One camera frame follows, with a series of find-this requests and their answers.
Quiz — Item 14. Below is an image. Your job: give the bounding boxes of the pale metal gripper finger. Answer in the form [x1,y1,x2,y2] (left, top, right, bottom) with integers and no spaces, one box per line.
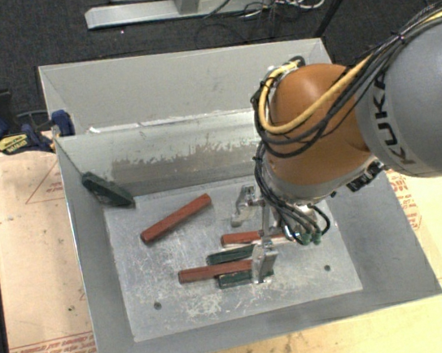
[247,241,283,286]
[225,184,262,230]

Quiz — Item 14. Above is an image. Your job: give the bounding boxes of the grey metal bin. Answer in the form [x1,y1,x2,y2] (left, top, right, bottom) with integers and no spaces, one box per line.
[37,11,442,353]

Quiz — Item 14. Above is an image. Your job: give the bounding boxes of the dark green flat block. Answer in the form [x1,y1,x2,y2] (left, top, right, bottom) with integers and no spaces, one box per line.
[80,165,137,215]
[216,268,259,291]
[204,243,259,268]

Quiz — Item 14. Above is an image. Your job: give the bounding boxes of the red-brown flat block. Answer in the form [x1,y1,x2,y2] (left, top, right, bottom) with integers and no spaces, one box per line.
[219,228,265,250]
[134,192,218,246]
[177,258,257,286]

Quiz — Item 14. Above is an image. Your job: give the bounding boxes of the black cylinder on white bracket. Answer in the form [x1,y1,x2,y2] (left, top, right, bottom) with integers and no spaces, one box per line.
[342,159,389,194]

